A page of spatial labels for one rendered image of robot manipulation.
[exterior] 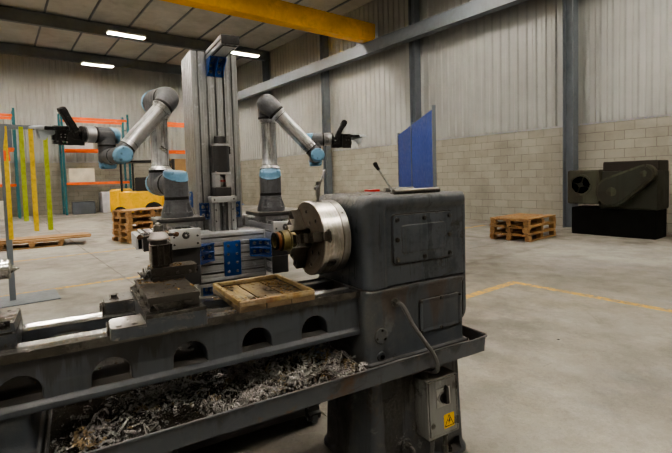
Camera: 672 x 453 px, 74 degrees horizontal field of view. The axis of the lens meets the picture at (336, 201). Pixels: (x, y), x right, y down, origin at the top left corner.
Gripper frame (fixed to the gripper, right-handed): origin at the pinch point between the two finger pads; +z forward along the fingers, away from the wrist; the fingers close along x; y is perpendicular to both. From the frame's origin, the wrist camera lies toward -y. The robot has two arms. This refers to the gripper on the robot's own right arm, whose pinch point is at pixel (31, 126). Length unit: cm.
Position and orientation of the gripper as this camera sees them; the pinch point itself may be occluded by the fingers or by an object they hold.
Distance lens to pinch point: 224.5
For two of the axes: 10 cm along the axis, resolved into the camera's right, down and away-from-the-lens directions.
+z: -6.3, 0.6, -7.7
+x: -7.7, -1.5, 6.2
